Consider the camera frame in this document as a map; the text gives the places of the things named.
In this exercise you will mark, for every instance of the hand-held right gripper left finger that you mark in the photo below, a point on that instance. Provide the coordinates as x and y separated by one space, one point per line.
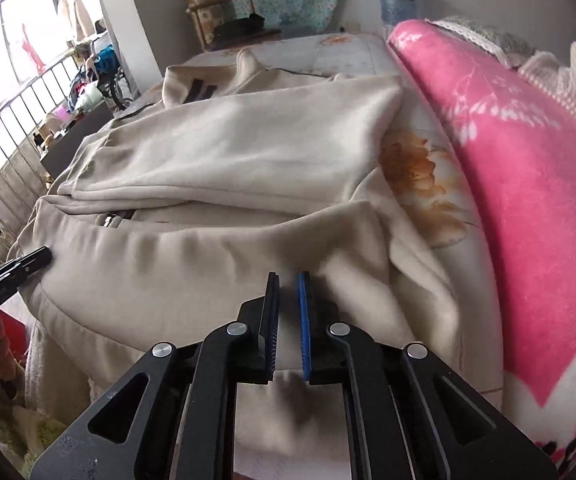
268 330

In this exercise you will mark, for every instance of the white plastic bag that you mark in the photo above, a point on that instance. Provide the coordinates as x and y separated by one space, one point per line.
87 100

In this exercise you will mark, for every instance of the white fleece cloth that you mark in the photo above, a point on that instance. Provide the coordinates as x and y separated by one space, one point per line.
52 365

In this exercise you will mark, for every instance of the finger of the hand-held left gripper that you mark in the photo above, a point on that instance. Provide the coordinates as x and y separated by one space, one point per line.
27 262

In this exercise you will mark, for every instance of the blue bag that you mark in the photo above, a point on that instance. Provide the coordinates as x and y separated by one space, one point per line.
105 60

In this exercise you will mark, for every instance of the floral bed sheet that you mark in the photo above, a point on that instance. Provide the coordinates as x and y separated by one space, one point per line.
418 170

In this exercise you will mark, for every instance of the pink checked cloth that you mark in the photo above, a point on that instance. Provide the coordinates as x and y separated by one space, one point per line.
573 85

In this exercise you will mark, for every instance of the red hanging cloth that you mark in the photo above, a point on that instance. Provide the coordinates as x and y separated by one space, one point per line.
31 47

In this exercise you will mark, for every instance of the metal window railing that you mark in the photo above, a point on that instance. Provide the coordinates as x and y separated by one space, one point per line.
12 150

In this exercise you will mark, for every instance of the beige hanging garment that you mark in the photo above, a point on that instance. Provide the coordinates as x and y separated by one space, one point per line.
75 15

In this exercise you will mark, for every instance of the wooden chair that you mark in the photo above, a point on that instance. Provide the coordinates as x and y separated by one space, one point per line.
207 15

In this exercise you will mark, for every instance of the beige zip jacket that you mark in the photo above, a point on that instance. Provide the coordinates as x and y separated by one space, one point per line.
192 270

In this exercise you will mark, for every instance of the blue water bottle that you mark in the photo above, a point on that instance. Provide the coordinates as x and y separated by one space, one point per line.
397 2

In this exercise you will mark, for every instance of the dark cabinet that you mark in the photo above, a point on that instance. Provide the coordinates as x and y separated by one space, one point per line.
75 142

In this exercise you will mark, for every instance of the bicycle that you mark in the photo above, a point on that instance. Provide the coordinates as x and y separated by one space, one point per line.
117 92

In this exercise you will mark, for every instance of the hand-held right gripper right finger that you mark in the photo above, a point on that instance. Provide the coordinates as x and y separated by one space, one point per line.
304 330

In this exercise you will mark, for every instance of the lace-trimmed cloth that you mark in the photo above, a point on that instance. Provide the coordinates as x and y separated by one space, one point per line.
473 30

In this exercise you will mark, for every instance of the red object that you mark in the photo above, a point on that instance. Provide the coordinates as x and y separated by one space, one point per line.
11 327

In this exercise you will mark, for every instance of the pink floral blanket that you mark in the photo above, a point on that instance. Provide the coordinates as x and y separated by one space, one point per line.
518 185

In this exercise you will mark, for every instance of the wall socket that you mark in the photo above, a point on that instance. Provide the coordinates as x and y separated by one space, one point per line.
352 26

